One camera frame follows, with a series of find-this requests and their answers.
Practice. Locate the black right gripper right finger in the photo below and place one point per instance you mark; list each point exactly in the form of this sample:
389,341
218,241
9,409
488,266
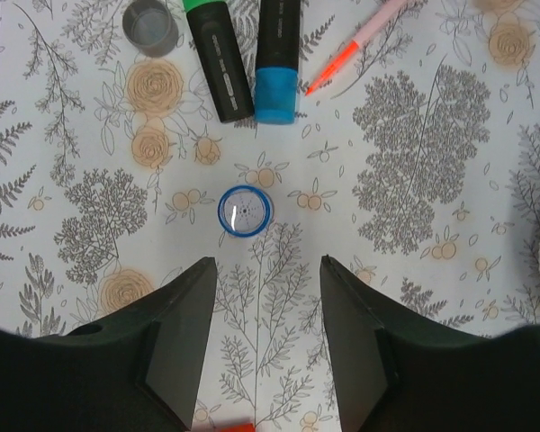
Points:
395,370

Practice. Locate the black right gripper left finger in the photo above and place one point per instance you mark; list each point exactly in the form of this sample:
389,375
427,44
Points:
139,368

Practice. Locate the black highlighter blue cap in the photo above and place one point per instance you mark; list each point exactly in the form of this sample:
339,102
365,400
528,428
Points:
277,61

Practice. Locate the orange folded shorts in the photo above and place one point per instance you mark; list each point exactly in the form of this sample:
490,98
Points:
244,427

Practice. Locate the blue capped small jar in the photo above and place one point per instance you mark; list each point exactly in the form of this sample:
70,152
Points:
244,211

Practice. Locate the black highlighter green cap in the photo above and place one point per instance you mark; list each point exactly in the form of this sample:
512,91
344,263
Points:
218,50

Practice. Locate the grey round cap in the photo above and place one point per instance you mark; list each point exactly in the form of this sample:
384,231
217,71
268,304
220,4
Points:
150,27

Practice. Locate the orange pink pen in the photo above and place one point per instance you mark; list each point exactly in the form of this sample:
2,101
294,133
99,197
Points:
366,32

